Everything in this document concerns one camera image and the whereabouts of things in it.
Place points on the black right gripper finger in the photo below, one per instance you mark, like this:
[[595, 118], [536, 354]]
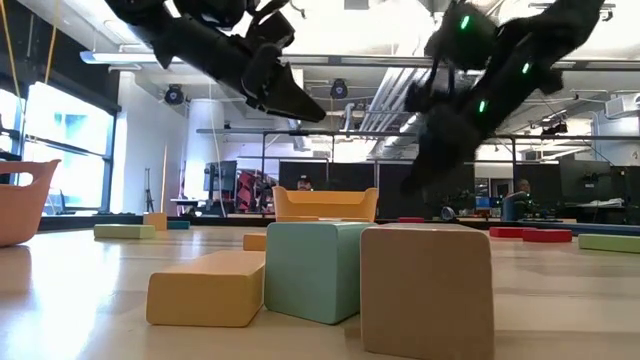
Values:
[[420, 175]]

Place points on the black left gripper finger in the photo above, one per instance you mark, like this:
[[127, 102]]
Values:
[[290, 100]]

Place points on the red wooden block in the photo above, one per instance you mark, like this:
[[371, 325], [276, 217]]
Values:
[[411, 220], [507, 232], [547, 236]]

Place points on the yellow plastic bin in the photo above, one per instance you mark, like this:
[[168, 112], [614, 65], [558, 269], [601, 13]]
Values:
[[325, 206]]

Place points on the yellow wooden cube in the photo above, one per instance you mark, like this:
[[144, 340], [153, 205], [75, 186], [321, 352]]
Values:
[[297, 219], [156, 222]]

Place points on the tan wooden block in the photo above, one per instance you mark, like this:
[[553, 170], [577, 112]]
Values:
[[425, 300]]

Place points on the mint green wooden cube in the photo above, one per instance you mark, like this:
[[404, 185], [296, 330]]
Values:
[[312, 272]]

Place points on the yellow wooden block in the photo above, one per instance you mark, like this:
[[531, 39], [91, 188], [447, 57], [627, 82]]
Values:
[[254, 243], [205, 292]]

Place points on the blue wooden block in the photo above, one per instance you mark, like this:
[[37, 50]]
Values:
[[179, 225]]

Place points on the green wooden block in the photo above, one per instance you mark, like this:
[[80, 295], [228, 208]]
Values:
[[125, 231], [610, 243]]

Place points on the orange plastic bin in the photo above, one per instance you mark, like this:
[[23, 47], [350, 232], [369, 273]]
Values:
[[22, 215]]

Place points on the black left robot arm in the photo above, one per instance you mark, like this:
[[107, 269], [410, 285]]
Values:
[[200, 45]]

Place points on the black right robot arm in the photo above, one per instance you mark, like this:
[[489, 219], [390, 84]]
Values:
[[525, 50]]

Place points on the small round grey device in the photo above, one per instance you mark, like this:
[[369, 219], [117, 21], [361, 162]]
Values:
[[448, 213]]

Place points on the black pipe rack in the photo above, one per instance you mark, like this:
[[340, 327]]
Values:
[[350, 134]]

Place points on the long light bar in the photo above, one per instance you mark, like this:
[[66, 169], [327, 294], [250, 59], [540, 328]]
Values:
[[360, 60]]

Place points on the person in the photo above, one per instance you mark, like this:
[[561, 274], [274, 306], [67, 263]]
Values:
[[304, 184], [525, 192]]

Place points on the white round column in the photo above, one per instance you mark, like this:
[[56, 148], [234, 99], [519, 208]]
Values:
[[202, 150]]

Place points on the grey-blue chair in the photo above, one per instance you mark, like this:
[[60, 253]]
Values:
[[509, 210]]

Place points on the black monitor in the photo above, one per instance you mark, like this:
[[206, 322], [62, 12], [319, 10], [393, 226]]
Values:
[[545, 175]]

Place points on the black spotlight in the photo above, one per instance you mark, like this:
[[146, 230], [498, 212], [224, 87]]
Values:
[[554, 129]]

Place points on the computer monitor on stand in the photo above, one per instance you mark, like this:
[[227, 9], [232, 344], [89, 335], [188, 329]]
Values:
[[220, 176]]

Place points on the pale wooden pole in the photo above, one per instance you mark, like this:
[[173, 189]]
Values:
[[164, 180]]

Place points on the black tripod stand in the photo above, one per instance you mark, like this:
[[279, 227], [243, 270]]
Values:
[[148, 190]]

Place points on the white ceiling unit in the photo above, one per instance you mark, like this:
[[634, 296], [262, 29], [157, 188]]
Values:
[[622, 106]]

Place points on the large window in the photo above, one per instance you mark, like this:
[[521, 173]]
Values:
[[70, 140]]

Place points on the black partition wall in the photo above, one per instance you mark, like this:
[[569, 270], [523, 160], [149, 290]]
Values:
[[390, 190]]

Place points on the silver ventilation duct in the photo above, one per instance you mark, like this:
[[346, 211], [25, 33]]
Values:
[[387, 147]]

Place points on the black ceiling camera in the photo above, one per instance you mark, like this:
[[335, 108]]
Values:
[[174, 95], [338, 89]]

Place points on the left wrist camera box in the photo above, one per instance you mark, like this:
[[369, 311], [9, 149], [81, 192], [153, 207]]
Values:
[[275, 30]]

